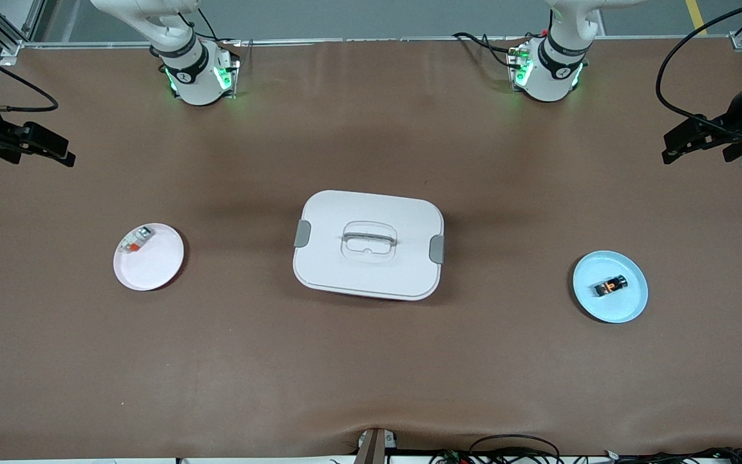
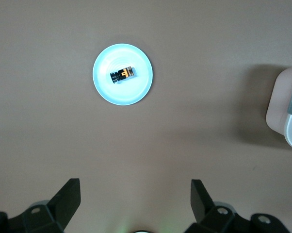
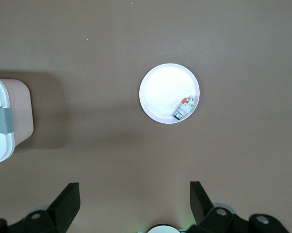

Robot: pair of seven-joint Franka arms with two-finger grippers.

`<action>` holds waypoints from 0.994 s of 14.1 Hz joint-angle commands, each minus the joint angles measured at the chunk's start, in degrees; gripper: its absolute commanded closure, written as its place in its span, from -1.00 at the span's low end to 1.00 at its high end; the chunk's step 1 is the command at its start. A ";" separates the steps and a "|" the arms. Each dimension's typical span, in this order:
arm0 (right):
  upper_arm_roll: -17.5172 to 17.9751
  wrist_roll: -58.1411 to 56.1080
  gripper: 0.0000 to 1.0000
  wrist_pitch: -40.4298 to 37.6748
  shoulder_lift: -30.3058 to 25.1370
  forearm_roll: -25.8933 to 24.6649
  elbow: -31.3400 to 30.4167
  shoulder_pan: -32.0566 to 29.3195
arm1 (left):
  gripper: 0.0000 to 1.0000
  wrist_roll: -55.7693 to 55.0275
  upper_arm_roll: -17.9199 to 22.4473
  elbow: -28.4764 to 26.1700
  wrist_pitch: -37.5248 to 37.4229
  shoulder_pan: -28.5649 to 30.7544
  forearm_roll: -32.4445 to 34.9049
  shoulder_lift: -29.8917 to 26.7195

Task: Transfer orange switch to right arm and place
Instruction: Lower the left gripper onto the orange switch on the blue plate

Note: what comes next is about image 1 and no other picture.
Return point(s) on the white red switch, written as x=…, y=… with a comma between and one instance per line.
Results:
x=136, y=240

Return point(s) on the metal camera stand bracket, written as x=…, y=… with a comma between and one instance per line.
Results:
x=374, y=448

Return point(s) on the black orange push-button switch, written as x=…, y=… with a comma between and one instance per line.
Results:
x=610, y=285

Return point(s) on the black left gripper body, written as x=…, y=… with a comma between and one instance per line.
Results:
x=733, y=123

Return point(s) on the light blue round plate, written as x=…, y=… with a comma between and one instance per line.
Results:
x=616, y=308

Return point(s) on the brown table mat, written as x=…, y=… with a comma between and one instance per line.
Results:
x=371, y=361

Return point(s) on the grey box latch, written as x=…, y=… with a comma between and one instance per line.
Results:
x=437, y=249
x=303, y=233

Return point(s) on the white lidded storage box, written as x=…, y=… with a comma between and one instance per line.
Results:
x=371, y=277

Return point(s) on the pale pink round plate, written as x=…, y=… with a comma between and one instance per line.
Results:
x=152, y=267

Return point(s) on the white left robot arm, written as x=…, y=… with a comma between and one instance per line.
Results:
x=554, y=74

